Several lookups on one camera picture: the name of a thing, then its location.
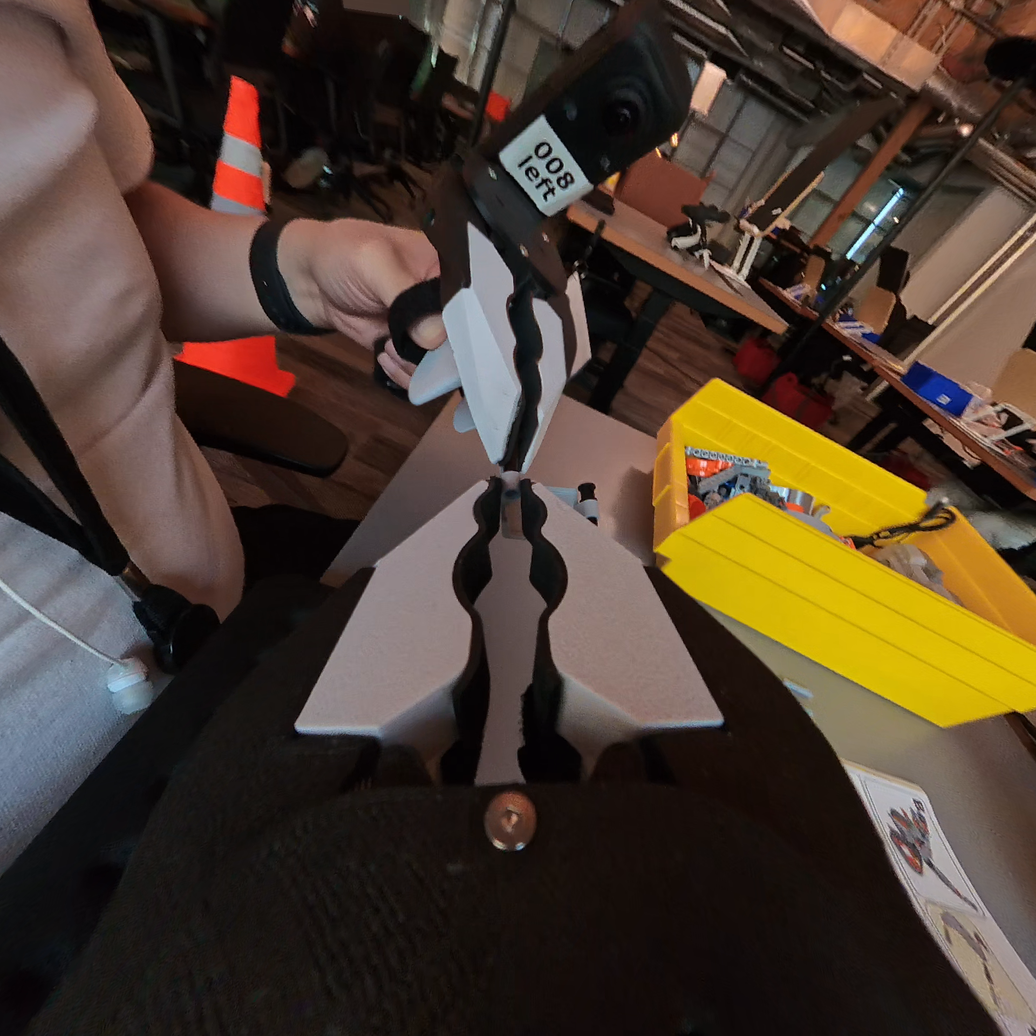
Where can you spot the grey desk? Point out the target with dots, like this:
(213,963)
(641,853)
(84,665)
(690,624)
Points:
(583,437)

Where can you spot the instruction booklet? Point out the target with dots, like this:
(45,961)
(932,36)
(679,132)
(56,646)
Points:
(947,890)

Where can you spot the black pin with beige axle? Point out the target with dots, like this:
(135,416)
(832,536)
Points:
(588,502)

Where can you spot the black wristband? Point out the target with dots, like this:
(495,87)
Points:
(271,283)

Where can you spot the person's left forearm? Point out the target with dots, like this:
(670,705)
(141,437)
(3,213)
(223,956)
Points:
(202,259)

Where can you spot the red container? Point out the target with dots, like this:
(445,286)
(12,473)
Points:
(801,401)
(757,360)

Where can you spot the orange traffic cone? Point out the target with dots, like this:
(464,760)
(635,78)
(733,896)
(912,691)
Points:
(239,154)

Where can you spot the yellow plastic bin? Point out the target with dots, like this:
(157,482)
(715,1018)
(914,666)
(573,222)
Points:
(809,599)

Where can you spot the pile of toy building parts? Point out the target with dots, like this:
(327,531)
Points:
(728,477)

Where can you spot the small black grey toy part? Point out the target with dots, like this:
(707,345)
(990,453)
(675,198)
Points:
(511,510)

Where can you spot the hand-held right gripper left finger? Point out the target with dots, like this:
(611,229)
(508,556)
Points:
(388,639)

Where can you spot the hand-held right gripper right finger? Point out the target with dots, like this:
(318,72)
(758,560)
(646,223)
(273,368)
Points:
(623,647)

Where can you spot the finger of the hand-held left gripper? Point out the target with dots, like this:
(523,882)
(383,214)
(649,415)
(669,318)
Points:
(482,364)
(562,356)

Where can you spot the blue box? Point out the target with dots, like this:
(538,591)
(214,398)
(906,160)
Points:
(931,388)

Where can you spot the brown cardboard box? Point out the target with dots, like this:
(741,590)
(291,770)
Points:
(660,190)

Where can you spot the wooden workbench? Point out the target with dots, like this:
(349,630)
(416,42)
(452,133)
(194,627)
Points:
(931,405)
(647,251)

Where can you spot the person's left hand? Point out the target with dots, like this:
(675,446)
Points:
(356,267)

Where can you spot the person's white shirt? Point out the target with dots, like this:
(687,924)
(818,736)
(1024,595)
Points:
(81,324)

